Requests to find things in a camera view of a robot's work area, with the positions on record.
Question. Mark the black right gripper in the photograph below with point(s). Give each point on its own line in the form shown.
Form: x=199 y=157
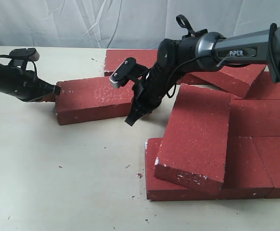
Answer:
x=148 y=95

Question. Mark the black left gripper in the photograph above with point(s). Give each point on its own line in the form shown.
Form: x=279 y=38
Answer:
x=25 y=86

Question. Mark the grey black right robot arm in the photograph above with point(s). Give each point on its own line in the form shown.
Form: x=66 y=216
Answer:
x=206 y=53

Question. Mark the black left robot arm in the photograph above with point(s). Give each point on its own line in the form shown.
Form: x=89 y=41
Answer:
x=24 y=65

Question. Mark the red base brick back left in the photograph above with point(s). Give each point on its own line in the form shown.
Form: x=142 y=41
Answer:
x=114 y=59

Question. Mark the red base brick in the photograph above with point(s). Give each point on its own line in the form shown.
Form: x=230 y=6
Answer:
x=254 y=118
x=269 y=150
x=114 y=59
x=245 y=175
x=264 y=89

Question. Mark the red base brick middle right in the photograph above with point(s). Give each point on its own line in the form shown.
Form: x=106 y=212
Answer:
x=254 y=118

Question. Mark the red base brick far right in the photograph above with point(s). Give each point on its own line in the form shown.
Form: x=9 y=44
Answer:
x=264 y=89

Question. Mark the red base brick front left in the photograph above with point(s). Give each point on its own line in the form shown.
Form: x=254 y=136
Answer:
x=245 y=175

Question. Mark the red base brick front right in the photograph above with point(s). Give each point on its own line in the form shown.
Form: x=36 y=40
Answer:
x=269 y=150

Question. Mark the white backdrop cloth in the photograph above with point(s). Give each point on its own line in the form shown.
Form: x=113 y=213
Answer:
x=126 y=24

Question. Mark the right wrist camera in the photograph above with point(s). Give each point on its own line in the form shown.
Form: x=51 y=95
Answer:
x=128 y=70

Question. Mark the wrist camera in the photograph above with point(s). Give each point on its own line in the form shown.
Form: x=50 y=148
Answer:
x=128 y=70
x=25 y=54

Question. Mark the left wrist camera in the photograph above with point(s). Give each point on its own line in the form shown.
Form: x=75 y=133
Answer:
x=25 y=54

